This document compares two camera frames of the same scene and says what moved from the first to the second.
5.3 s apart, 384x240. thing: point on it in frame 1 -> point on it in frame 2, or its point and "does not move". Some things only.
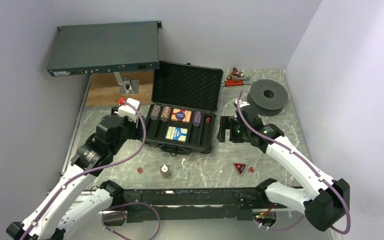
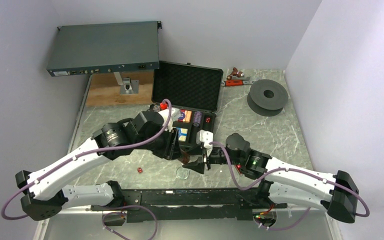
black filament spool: [268, 97] does not move
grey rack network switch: [99, 48] does not move
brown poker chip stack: [164, 170] -> [186, 157]
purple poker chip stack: [197, 118] does not move
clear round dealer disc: [182, 172] does not move
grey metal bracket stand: [127, 86] does not move
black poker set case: [186, 98] does not move
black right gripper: [225, 124] -> [197, 166]
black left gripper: [136, 132] -> [174, 151]
